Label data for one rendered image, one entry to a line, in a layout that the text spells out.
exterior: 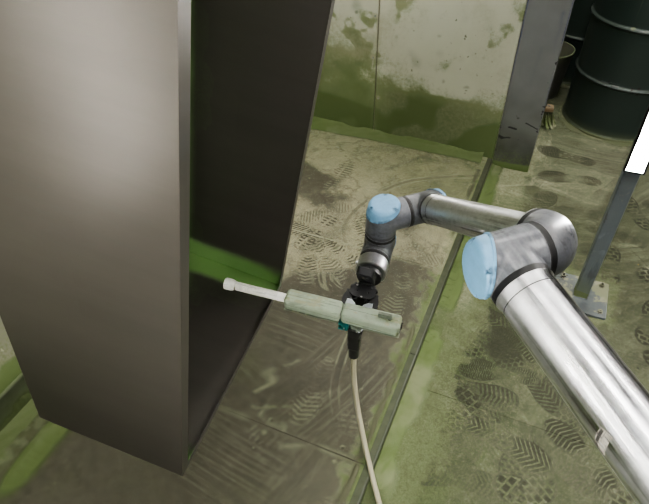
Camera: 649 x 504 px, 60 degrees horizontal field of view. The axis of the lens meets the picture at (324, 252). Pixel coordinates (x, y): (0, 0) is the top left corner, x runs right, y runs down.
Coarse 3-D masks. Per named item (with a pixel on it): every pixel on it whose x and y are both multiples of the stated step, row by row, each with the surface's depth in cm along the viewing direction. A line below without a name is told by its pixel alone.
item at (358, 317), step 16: (224, 288) 152; (240, 288) 150; (256, 288) 150; (288, 304) 146; (304, 304) 145; (320, 304) 145; (336, 304) 145; (352, 304) 145; (336, 320) 145; (352, 320) 142; (368, 320) 141; (384, 320) 141; (400, 320) 141; (352, 336) 149; (352, 352) 155
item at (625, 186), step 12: (624, 180) 182; (636, 180) 181; (624, 192) 185; (612, 204) 189; (624, 204) 188; (612, 216) 192; (600, 228) 197; (612, 228) 195; (600, 240) 200; (600, 252) 203; (588, 264) 208; (600, 264) 206; (588, 276) 211; (576, 288) 217; (588, 288) 215
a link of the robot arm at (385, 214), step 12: (372, 204) 156; (384, 204) 155; (396, 204) 155; (372, 216) 155; (384, 216) 153; (396, 216) 155; (408, 216) 157; (372, 228) 158; (384, 228) 157; (396, 228) 158; (372, 240) 161; (384, 240) 160
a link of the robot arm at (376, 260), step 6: (366, 252) 162; (372, 252) 161; (360, 258) 162; (366, 258) 160; (372, 258) 159; (378, 258) 159; (384, 258) 161; (360, 264) 160; (366, 264) 159; (372, 264) 158; (378, 264) 158; (384, 264) 160; (384, 270) 159; (384, 276) 160
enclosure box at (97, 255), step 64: (0, 0) 54; (64, 0) 52; (128, 0) 50; (192, 0) 113; (256, 0) 109; (320, 0) 105; (0, 64) 60; (64, 64) 57; (128, 64) 55; (192, 64) 123; (256, 64) 119; (320, 64) 112; (0, 128) 66; (64, 128) 63; (128, 128) 60; (192, 128) 135; (256, 128) 129; (0, 192) 75; (64, 192) 71; (128, 192) 67; (192, 192) 150; (256, 192) 142; (0, 256) 85; (64, 256) 80; (128, 256) 75; (192, 256) 165; (256, 256) 159; (64, 320) 92; (128, 320) 86; (192, 320) 150; (256, 320) 154; (64, 384) 109; (128, 384) 101; (192, 384) 137; (128, 448) 121; (192, 448) 126
